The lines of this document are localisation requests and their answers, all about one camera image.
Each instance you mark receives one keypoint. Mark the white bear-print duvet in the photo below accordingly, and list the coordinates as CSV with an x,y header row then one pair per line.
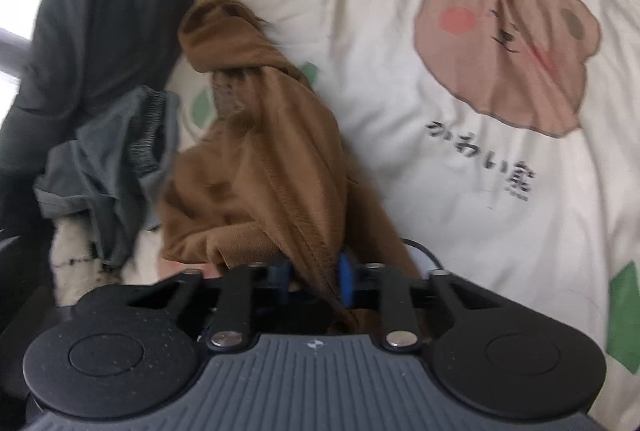
x,y
400,111

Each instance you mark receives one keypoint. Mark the brown printed T-shirt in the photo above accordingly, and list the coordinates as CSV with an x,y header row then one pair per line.
x,y
260,161

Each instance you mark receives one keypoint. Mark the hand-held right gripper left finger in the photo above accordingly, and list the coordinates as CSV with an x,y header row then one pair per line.
x,y
282,280

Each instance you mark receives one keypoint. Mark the dark grey hoodie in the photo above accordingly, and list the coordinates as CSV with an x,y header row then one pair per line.
x,y
100,11

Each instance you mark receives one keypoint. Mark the blue-grey sweatpants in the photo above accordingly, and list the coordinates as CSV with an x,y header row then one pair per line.
x,y
110,171

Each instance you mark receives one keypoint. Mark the white fuzzy sweater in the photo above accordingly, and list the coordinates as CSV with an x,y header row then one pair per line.
x,y
75,251

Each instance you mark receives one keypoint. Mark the black garment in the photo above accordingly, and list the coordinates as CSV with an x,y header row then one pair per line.
x,y
15,261

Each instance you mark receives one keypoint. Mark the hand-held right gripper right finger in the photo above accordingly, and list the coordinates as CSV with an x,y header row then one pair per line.
x,y
345,277

